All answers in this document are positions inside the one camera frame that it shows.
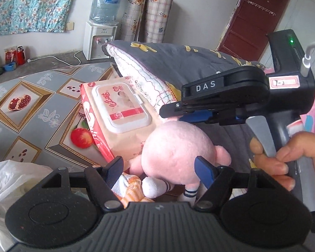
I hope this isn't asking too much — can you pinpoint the pink plush pig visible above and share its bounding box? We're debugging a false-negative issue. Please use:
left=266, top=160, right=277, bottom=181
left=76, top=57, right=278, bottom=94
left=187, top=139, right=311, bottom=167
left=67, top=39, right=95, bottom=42
left=127, top=121, right=232, bottom=204

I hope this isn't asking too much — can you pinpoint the white plastic bag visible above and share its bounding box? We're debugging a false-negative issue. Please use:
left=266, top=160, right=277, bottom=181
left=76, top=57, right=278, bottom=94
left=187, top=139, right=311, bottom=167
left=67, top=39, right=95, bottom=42
left=0, top=160, right=66, bottom=252

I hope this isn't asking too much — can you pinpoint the white power cable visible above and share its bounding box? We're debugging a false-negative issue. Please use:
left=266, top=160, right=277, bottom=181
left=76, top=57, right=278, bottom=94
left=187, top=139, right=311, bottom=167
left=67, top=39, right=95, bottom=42
left=28, top=50, right=84, bottom=66

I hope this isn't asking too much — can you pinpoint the pink wet wipes pack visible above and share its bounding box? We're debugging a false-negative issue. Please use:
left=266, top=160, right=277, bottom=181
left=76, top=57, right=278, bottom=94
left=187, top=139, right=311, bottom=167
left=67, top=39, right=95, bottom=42
left=80, top=76, right=168, bottom=163

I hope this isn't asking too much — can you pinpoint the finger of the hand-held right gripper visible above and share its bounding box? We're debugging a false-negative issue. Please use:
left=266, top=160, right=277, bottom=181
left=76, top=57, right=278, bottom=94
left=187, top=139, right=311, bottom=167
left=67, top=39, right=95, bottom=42
left=159, top=101, right=238, bottom=118
left=182, top=110, right=246, bottom=126

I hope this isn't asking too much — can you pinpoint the grey pillow with yellow print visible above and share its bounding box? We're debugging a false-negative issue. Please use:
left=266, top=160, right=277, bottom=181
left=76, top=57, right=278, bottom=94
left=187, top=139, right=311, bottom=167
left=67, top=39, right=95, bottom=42
left=102, top=40, right=267, bottom=171

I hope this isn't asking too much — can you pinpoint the dark red door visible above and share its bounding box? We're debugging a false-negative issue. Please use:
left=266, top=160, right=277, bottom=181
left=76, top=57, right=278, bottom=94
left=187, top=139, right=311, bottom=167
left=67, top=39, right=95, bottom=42
left=217, top=0, right=292, bottom=61

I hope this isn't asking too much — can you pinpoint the red thermos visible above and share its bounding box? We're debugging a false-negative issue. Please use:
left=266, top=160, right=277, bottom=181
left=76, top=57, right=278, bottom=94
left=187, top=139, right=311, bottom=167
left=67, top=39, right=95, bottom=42
left=16, top=46, right=26, bottom=66

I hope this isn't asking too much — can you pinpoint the white coat hook rack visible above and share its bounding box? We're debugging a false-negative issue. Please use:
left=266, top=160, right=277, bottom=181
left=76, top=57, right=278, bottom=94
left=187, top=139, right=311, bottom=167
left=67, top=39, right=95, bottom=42
left=247, top=0, right=277, bottom=16

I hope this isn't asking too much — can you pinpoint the plaid vinyl roll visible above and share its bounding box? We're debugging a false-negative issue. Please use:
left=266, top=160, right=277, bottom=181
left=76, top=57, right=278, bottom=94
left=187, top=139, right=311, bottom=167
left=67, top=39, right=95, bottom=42
left=143, top=0, right=175, bottom=44

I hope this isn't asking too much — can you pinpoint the white water dispenser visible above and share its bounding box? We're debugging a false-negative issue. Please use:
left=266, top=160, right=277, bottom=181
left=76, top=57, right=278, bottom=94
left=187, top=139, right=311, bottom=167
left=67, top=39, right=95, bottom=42
left=83, top=21, right=118, bottom=60

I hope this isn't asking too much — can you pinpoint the person's right hand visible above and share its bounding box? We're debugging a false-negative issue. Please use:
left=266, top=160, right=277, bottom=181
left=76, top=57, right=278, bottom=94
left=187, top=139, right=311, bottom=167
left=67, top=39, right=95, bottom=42
left=249, top=131, right=315, bottom=206

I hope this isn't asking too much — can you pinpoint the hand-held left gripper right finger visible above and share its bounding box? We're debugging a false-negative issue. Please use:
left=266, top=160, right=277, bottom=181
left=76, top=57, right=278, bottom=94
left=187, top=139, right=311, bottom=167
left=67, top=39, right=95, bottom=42
left=195, top=155, right=279, bottom=212

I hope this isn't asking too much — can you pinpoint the turquoise floral cloth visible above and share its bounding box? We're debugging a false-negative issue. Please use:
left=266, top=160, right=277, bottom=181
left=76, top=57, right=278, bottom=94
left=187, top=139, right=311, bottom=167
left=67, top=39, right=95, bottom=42
left=0, top=0, right=91, bottom=36

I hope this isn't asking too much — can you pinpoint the orange striped towel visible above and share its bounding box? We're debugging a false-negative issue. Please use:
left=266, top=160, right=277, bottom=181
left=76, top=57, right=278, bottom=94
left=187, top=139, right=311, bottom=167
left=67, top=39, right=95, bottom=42
left=111, top=173, right=155, bottom=208

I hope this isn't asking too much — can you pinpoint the fruit print vinyl mat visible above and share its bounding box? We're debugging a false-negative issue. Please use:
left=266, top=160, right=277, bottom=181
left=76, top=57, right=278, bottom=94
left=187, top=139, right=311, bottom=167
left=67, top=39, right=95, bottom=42
left=0, top=62, right=147, bottom=168

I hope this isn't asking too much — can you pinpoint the blue water bottle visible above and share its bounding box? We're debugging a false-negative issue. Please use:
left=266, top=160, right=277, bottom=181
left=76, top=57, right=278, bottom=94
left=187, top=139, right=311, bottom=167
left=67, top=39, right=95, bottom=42
left=89, top=0, right=122, bottom=27

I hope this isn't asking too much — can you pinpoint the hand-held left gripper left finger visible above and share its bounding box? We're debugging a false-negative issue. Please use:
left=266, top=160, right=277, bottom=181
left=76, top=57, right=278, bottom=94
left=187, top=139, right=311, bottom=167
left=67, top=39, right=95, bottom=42
left=42, top=156, right=124, bottom=212

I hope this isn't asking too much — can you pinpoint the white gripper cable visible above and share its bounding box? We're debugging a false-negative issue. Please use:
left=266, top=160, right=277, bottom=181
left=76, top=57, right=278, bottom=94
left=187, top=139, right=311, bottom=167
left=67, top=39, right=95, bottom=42
left=301, top=39, right=315, bottom=77

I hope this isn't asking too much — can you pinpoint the red packet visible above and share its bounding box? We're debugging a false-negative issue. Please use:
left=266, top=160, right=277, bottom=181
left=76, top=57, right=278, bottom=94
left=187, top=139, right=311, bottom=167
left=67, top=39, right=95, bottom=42
left=4, top=48, right=17, bottom=65

